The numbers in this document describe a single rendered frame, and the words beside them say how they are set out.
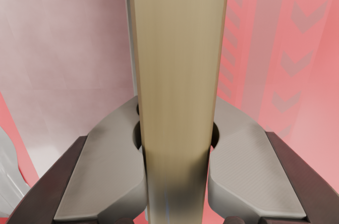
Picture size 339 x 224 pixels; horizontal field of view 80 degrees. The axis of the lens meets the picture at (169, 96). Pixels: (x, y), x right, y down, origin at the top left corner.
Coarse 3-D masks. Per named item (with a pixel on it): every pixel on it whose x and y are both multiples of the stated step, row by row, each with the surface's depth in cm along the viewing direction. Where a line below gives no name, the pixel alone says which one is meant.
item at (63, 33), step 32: (0, 0) 15; (32, 0) 15; (64, 0) 15; (96, 0) 15; (0, 32) 16; (32, 32) 16; (64, 32) 16; (96, 32) 16; (0, 64) 17; (32, 64) 17; (64, 64) 17; (96, 64) 17; (128, 64) 17; (320, 64) 17
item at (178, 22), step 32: (160, 0) 6; (192, 0) 6; (224, 0) 6; (160, 32) 6; (192, 32) 6; (160, 64) 7; (192, 64) 7; (160, 96) 7; (192, 96) 7; (160, 128) 8; (192, 128) 8; (160, 160) 8; (192, 160) 8; (160, 192) 9; (192, 192) 9
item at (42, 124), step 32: (0, 96) 18; (32, 96) 18; (64, 96) 18; (96, 96) 18; (128, 96) 18; (320, 96) 18; (32, 128) 20; (64, 128) 20; (320, 128) 20; (32, 160) 22; (320, 160) 22
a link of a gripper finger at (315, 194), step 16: (272, 144) 8; (288, 160) 8; (288, 176) 7; (304, 176) 7; (320, 176) 7; (304, 192) 6; (320, 192) 6; (336, 192) 6; (304, 208) 6; (320, 208) 6; (336, 208) 6
